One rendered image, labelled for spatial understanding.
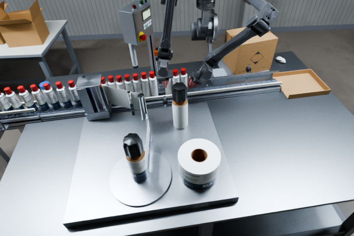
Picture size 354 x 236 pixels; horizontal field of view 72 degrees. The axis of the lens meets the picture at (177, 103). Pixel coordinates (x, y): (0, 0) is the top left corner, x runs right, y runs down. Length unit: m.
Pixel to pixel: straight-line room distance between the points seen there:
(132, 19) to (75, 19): 3.23
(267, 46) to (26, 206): 1.76
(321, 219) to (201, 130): 1.08
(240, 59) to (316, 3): 3.04
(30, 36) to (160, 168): 2.09
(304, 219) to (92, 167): 1.45
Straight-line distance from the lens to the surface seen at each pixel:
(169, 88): 1.62
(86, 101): 1.52
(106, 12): 4.36
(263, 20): 1.36
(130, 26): 1.41
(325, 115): 1.82
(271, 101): 1.79
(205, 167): 1.13
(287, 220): 2.00
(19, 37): 2.97
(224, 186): 1.25
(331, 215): 2.14
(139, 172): 1.18
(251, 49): 1.85
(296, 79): 2.05
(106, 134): 1.51
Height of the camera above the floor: 1.97
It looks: 42 degrees down
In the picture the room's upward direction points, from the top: 3 degrees counter-clockwise
